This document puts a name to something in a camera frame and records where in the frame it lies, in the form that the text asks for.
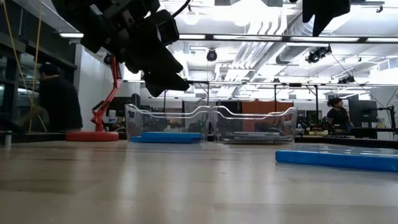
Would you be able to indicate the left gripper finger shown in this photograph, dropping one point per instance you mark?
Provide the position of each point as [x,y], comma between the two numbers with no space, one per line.
[155,59]
[168,84]

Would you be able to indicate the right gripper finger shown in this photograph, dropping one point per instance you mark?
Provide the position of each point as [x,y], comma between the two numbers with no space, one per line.
[307,11]
[326,9]

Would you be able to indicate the blue jewel case white swirls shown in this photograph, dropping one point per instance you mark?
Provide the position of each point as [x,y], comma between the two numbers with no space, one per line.
[168,135]

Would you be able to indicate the ceiling light strip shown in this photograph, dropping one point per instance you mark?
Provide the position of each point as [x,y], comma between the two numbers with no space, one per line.
[326,39]

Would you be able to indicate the black ceiling device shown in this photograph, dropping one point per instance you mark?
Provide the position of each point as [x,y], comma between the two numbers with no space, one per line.
[317,54]

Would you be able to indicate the clear plastic bin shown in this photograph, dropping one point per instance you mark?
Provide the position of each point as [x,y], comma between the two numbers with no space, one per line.
[133,121]
[289,124]

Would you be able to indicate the white container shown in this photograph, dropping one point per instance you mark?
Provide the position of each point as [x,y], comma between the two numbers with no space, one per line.
[112,115]

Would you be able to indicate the red desk lamp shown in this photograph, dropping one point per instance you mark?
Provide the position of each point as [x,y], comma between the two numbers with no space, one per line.
[93,136]

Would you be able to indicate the person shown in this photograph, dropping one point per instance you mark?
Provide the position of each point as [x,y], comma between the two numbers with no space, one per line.
[337,115]
[60,102]

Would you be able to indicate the black computer monitor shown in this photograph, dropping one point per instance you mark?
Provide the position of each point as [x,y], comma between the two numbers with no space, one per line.
[362,110]

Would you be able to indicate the black stand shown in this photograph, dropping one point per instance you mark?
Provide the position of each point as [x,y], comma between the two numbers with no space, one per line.
[392,119]

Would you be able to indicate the dark glass partition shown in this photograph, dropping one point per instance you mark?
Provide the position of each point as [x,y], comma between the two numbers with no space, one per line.
[9,93]

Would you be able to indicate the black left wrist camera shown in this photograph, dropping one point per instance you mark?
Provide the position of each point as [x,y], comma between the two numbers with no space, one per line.
[166,28]

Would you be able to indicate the round black ceiling camera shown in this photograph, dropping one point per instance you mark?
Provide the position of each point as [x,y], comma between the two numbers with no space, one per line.
[211,55]

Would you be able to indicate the black aluminium table frame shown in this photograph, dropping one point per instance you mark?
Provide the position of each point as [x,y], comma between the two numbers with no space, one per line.
[342,142]

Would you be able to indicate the small grey post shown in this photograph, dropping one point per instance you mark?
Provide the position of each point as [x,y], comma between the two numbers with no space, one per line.
[8,138]

